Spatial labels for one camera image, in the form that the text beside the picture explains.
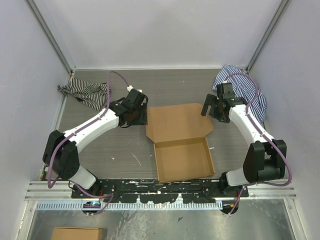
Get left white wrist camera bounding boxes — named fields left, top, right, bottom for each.
left=127, top=85, right=143, bottom=93

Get brown cardboard box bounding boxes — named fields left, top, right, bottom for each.
left=145, top=103, right=215, bottom=184

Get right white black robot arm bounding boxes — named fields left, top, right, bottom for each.
left=201, top=83, right=288, bottom=198

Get aluminium frame post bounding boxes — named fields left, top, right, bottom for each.
left=25, top=0, right=75, bottom=75
left=245, top=0, right=291, bottom=73

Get right aluminium frame post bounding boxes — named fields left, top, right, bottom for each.
left=245, top=0, right=291, bottom=73

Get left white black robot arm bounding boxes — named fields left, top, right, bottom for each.
left=42, top=87, right=149, bottom=199

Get purple cable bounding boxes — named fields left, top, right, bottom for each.
left=46, top=70, right=132, bottom=190
left=223, top=72, right=294, bottom=216

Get black white striped cloth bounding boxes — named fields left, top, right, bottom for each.
left=57, top=77, right=108, bottom=111

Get left aluminium frame post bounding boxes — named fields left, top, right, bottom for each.
left=25, top=0, right=75, bottom=75

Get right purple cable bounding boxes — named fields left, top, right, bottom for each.
left=223, top=72, right=294, bottom=216

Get small cardboard box foreground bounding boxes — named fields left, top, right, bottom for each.
left=51, top=227, right=103, bottom=240

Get blue white striped cloth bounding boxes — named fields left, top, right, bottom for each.
left=212, top=65, right=267, bottom=124

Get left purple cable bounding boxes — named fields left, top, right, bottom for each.
left=46, top=70, right=132, bottom=190

